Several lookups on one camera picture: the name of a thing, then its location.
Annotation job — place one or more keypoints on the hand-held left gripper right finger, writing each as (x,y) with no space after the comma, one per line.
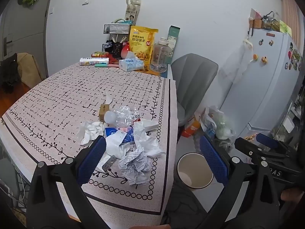
(213,162)

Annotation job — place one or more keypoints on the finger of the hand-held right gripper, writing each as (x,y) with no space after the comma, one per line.
(266,140)
(247,146)

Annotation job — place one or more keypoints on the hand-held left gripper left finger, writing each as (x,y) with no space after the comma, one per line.
(91,159)

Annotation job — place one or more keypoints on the small grey sachet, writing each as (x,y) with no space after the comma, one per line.
(109,162)

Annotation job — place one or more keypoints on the white round trash bin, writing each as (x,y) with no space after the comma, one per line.
(190,167)

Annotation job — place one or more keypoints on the white tissue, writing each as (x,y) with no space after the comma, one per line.
(91,128)

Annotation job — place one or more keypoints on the blue tissue packet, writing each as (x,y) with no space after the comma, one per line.
(112,132)

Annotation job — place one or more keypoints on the printed receipt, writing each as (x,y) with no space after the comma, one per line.
(133,167)

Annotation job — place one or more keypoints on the crushed clear plastic bottle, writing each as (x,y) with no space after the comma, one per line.
(119,118)

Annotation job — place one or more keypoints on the large white paper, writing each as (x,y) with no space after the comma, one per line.
(145,139)

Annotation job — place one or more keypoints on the person's right hand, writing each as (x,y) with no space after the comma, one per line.
(292,193)

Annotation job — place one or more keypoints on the clear plastic bag of items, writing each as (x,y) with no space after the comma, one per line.
(221,126)

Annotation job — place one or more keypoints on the orange carton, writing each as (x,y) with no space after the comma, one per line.
(191,128)

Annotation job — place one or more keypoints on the small brown cardboard box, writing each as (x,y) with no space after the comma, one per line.
(104,111)

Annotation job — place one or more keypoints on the white refrigerator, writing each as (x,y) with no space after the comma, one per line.
(262,83)

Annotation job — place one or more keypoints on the torn white paper scrap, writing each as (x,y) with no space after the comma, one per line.
(109,99)

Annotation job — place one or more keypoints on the white hanging plastic bag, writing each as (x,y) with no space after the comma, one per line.
(238,64)

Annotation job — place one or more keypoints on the burger fridge magnet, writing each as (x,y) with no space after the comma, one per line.
(255,57)

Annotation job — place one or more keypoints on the cluster of fridge magnets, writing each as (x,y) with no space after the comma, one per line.
(294,57)

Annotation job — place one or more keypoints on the grey upholstered chair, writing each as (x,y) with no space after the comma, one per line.
(193,76)

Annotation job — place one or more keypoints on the teal slim case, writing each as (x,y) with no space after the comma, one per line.
(102,64)

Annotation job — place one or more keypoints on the white roll packet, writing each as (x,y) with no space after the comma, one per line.
(94,61)

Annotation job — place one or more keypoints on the small round fridge magnet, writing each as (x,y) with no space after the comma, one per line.
(261,42)

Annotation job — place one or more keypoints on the white blue tissue pack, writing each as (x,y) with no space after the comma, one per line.
(131,64)

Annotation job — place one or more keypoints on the flat red box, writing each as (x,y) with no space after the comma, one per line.
(99,54)

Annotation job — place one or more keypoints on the red apple-shaped container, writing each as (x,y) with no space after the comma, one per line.
(126,51)

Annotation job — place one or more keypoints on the black pen holder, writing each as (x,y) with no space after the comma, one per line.
(118,49)

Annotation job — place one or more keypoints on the tan chair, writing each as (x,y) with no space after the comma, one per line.
(28,64)

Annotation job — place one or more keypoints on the brown wooden basket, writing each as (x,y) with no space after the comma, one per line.
(255,24)

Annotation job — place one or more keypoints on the clear plastic jar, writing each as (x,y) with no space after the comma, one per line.
(160,57)

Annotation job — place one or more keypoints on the dark jacket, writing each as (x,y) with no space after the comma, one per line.
(8,71)

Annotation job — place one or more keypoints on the yellow snack bag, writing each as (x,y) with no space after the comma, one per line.
(143,45)

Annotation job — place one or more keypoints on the pink curtain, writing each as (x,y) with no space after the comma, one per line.
(289,9)

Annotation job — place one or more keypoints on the tall green carton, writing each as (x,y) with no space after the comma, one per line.
(173,34)

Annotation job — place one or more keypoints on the white light switch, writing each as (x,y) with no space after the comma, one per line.
(86,0)

